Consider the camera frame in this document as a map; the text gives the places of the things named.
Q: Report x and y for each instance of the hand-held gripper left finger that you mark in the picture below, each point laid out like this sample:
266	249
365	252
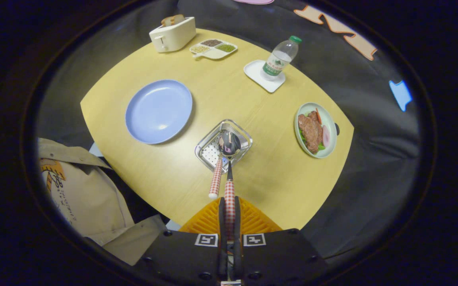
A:
222	222

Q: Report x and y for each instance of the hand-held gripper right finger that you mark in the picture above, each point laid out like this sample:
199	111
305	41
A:
237	222

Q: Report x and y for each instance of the brown cooked meat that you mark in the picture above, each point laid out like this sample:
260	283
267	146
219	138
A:
310	131

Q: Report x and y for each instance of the blue round plate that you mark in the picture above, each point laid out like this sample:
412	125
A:
157	111

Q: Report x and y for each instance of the pale green plate with food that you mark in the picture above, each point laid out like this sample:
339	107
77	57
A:
330	123

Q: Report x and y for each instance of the black backdrop cloth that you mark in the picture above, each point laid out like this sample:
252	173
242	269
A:
372	159

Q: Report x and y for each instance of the white square coaster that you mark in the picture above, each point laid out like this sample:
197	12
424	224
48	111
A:
255	73

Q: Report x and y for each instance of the clear water bottle green cap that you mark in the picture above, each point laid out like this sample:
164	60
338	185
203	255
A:
278	61

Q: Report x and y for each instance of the white divided dish with beans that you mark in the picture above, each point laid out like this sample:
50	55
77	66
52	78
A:
215	53

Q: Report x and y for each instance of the cream toaster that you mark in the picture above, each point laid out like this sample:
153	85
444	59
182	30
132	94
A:
173	37

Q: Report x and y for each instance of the toast slice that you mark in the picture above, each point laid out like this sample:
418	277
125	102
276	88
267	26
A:
172	20

